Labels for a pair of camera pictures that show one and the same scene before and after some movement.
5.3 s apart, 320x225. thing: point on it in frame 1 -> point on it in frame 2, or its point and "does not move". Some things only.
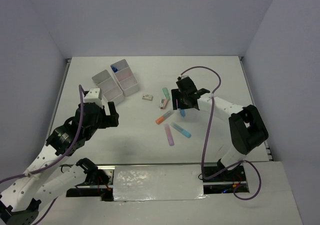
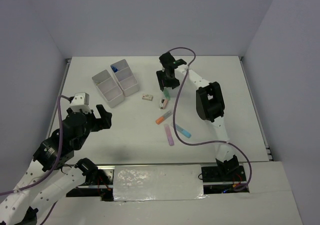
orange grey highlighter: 163,117 does not move
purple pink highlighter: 171,141 does not move
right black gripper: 176,93 -> 160,74
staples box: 147,97 does not move
